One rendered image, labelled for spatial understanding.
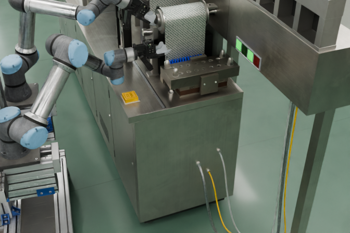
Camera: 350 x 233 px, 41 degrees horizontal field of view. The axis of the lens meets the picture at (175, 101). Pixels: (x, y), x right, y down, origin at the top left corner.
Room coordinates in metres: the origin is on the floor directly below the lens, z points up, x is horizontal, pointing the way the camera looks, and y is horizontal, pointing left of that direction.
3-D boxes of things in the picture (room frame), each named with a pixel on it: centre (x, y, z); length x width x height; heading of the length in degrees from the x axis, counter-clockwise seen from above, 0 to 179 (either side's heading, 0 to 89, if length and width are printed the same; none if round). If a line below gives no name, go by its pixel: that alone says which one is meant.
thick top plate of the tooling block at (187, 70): (2.21, -0.13, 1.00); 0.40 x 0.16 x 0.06; 112
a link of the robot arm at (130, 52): (2.19, 0.24, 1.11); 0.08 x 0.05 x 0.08; 22
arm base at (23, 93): (2.24, 0.90, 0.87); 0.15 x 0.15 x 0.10
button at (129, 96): (2.08, 0.24, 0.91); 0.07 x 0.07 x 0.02; 22
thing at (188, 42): (2.31, -0.05, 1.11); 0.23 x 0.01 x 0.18; 112
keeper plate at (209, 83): (2.13, -0.18, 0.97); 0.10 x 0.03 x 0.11; 112
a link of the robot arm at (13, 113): (1.75, 0.77, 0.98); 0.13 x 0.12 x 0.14; 53
